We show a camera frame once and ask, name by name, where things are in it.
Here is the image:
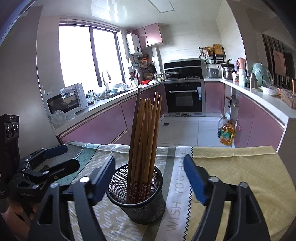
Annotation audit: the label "kitchen window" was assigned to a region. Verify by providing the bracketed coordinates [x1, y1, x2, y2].
[59, 23, 125, 92]

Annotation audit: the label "pink kitchen cabinets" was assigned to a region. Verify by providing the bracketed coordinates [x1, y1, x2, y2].
[55, 82, 168, 145]
[205, 79, 285, 150]

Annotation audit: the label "silver cooking pot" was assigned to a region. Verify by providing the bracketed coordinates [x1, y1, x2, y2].
[221, 63, 234, 80]

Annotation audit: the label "pink kitchen cabinets right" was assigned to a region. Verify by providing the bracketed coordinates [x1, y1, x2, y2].
[205, 79, 285, 150]

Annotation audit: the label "black mesh utensil cup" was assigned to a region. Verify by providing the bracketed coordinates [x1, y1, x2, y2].
[106, 164, 166, 225]

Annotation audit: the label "white water heater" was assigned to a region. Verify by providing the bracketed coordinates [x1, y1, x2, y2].
[126, 33, 142, 55]

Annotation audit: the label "black range hood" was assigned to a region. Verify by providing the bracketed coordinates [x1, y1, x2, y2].
[164, 58, 203, 79]

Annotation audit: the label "yellow cooking oil bottle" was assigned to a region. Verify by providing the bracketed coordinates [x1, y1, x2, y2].
[220, 120, 235, 146]

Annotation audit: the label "pink upper cabinet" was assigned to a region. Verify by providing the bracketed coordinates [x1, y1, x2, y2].
[132, 23, 164, 48]

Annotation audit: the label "dark sauce bottle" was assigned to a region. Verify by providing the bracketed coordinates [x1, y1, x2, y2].
[217, 115, 227, 138]

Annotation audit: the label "pink kitchen cabinets left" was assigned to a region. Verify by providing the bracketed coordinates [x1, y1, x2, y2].
[55, 82, 168, 145]

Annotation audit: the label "white microwave oven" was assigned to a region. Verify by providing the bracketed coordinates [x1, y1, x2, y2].
[43, 83, 87, 115]

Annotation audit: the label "left camera box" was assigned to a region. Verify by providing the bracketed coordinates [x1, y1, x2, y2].
[1, 114, 20, 199]

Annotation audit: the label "black built-in oven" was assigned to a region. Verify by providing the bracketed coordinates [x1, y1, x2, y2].
[165, 80, 206, 116]

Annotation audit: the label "patterned tablecloth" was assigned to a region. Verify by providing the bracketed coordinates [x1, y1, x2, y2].
[94, 147, 295, 240]

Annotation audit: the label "dark chopstick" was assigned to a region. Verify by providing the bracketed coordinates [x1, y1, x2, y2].
[126, 88, 140, 204]

